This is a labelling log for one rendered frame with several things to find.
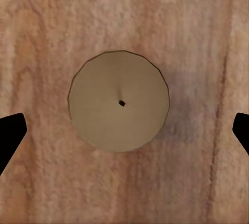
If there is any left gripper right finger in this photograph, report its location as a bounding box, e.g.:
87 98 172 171
232 112 249 155

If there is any pillar candle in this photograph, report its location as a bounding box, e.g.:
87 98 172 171
67 50 170 153

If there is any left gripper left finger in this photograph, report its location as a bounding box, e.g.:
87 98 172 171
0 112 27 175

